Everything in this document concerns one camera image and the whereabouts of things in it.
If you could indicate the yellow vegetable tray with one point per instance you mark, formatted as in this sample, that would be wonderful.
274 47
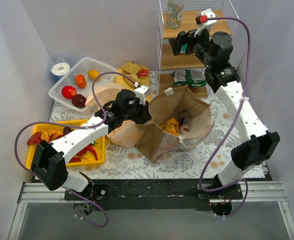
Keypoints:
92 155

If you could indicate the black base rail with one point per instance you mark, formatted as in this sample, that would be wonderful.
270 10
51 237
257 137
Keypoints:
149 194

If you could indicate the orange mango gummy packet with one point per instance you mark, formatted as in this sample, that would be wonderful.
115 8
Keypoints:
171 126

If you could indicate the yellow bread tray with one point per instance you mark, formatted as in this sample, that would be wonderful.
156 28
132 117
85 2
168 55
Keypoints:
124 82

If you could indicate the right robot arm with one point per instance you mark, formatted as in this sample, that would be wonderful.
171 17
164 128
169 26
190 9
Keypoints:
257 142

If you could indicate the white tape roll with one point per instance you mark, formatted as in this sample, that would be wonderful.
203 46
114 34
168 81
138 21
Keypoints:
60 69

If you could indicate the dark red plum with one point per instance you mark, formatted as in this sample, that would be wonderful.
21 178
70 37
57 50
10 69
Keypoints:
79 101

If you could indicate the white plastic basket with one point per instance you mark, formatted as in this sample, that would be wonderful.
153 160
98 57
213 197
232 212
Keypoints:
82 67

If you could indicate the teal snack packet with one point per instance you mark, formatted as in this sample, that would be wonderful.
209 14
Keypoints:
185 49

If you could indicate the green white snack packet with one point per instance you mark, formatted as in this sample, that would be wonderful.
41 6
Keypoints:
192 78

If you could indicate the red toy lobster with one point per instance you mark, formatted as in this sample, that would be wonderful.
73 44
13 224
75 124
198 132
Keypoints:
36 138

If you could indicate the floral table mat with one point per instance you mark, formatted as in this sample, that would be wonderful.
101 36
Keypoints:
129 163

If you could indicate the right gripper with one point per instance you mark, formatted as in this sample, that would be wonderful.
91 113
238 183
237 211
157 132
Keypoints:
187 41

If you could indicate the brown burlap tote bag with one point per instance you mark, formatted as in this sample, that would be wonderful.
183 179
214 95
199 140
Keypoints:
155 142

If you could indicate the silver drink can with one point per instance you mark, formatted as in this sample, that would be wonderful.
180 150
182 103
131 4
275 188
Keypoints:
184 122

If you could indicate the clear glass bottle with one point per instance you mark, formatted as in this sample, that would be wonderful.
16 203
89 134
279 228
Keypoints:
174 13

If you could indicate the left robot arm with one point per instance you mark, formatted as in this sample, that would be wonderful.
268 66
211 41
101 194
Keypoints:
50 159

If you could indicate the bread slice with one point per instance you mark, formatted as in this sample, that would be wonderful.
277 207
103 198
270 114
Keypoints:
129 79

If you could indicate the yellow bell pepper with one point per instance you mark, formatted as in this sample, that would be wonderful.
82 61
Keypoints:
51 134

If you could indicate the peach plastic grocery bag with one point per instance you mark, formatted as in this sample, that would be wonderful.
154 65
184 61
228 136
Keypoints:
125 135

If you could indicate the white wire shelf rack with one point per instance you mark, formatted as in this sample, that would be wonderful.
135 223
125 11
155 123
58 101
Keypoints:
167 60

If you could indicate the small orange pumpkin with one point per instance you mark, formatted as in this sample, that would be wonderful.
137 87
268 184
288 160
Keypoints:
80 81

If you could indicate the red chili pepper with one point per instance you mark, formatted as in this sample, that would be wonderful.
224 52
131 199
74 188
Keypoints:
80 156

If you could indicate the yellow mango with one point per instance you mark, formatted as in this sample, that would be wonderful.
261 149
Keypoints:
93 74

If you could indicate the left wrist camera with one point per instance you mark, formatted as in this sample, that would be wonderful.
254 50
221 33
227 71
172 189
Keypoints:
141 92

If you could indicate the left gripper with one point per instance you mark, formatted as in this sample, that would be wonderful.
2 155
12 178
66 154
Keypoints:
138 111

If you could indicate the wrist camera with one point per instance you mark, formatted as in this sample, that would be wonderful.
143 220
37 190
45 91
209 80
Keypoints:
141 92
202 20

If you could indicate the round bread loaf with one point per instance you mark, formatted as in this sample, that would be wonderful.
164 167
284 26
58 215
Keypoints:
131 68

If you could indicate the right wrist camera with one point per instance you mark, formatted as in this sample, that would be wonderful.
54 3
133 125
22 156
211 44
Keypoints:
202 20

